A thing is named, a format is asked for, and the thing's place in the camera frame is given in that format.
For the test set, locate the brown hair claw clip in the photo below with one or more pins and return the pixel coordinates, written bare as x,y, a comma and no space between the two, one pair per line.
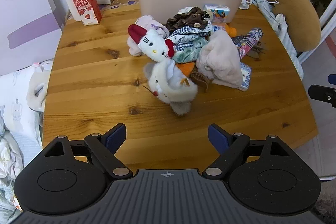
258,50
200,81

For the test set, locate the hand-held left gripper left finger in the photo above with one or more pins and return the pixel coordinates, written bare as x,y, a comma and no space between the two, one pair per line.
116,138

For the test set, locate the brown scrunchie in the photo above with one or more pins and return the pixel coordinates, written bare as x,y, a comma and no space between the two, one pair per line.
186,19

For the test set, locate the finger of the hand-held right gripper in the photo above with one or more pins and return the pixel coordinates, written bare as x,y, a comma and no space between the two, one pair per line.
321,95
332,78

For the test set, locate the white kitty plush toy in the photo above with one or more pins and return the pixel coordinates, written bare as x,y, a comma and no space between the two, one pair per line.
152,45

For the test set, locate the brown capybara plush pillow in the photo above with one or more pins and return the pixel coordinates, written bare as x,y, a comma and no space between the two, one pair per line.
296,16

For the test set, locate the pale pink fluffy cloth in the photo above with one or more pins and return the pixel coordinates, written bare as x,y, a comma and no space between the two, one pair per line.
147,23

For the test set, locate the white plush pillow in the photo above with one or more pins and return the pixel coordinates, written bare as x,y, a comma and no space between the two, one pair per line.
36,87

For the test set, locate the cartoon print tissue packet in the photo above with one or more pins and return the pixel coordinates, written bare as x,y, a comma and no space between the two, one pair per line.
218,14

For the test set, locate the wooden desktop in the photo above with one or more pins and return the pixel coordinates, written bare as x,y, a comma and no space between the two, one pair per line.
99,77

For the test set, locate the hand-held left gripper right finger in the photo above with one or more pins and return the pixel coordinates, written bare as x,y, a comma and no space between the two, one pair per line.
219,138

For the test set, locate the orange plush toy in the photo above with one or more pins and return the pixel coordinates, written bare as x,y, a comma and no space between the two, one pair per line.
187,67

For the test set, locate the beige fluffy plush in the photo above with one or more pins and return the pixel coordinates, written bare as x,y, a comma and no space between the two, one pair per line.
220,58

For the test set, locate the blue white patterned packet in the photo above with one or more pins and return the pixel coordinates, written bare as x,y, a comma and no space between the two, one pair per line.
246,75

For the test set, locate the white grey cat plush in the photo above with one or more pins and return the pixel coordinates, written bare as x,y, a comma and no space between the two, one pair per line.
168,85

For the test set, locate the orange packet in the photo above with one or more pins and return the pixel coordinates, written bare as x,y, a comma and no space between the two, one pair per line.
230,30

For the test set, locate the small white blue packet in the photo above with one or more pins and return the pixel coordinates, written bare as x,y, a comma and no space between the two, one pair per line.
219,28

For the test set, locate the red milk carton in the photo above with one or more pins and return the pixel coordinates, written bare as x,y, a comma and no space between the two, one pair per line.
86,7

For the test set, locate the patterned long box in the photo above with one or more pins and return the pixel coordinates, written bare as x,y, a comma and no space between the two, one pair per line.
248,40

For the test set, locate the green scrunchie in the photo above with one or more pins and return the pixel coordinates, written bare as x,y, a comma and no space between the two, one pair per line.
189,52

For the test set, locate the white printed bedding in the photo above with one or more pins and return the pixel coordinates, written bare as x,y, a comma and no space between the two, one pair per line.
13,134

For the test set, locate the pale striped cloth bag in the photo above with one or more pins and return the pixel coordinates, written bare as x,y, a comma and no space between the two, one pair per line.
286,40

